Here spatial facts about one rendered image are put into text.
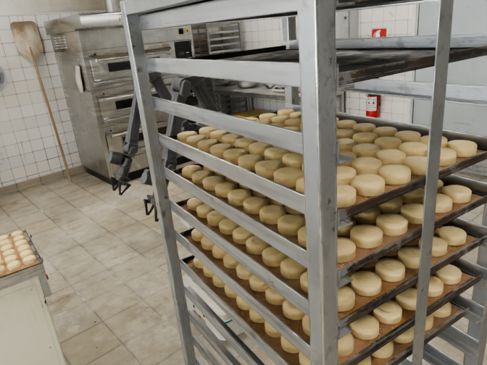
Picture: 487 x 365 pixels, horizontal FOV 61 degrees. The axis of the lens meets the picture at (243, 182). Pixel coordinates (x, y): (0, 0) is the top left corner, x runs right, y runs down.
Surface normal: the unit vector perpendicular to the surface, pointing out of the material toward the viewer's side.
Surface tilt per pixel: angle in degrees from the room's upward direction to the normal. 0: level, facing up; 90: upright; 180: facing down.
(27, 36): 81
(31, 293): 90
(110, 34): 90
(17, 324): 90
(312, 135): 90
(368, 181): 0
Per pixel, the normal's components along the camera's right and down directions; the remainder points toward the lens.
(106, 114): 0.66, 0.22
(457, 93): -0.84, 0.26
